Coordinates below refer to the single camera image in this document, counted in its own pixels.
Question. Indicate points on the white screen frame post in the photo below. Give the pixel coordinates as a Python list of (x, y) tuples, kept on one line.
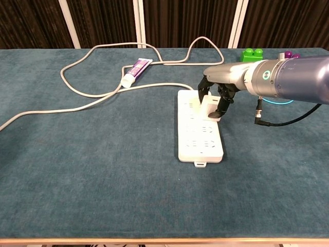
[(69, 25), (138, 23), (237, 23)]

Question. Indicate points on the white power strip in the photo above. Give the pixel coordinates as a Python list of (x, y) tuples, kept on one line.
[(200, 144)]

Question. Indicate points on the teal fabric table mat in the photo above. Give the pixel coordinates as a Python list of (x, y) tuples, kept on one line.
[(102, 167)]

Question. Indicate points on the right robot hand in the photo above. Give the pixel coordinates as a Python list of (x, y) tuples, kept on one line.
[(226, 74)]

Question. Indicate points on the dark slatted screen panel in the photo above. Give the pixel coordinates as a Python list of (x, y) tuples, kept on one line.
[(288, 23), (102, 23), (185, 20), (30, 23)]

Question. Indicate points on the green toy building block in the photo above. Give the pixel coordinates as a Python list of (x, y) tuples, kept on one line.
[(250, 55)]

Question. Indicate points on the purple toy building block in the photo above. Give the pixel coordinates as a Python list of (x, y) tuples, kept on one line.
[(289, 54)]

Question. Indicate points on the purple and white toothpaste tube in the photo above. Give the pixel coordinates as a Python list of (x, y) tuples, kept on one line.
[(136, 69)]

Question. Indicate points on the white plug adapter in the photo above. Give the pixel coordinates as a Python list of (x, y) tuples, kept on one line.
[(209, 106)]

